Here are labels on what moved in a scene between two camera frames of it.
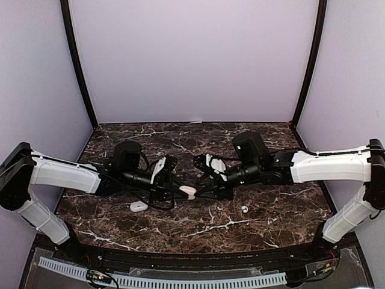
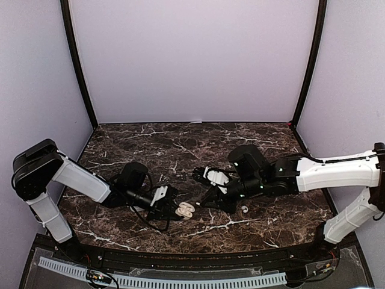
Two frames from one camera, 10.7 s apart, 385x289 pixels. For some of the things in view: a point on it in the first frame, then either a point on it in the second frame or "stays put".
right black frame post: (322, 17) stays put
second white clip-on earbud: (244, 207) stays put
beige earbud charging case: (190, 191) → (185, 210)
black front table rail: (205, 261) stays put
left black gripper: (158, 189) → (160, 208)
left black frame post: (65, 9) stays put
